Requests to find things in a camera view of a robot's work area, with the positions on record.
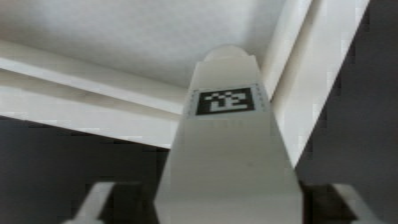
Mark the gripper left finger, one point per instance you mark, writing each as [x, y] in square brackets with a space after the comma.
[116, 205]

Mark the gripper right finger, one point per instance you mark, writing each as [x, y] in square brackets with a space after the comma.
[335, 205]

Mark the white desk top tray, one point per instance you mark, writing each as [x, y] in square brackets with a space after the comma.
[118, 46]

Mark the white front fence bar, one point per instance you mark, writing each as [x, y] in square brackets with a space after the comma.
[56, 105]

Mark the white fence bar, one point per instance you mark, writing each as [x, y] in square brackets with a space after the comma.
[310, 73]
[56, 105]

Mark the white right fence bar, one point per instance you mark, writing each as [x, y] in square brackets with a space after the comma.
[310, 73]

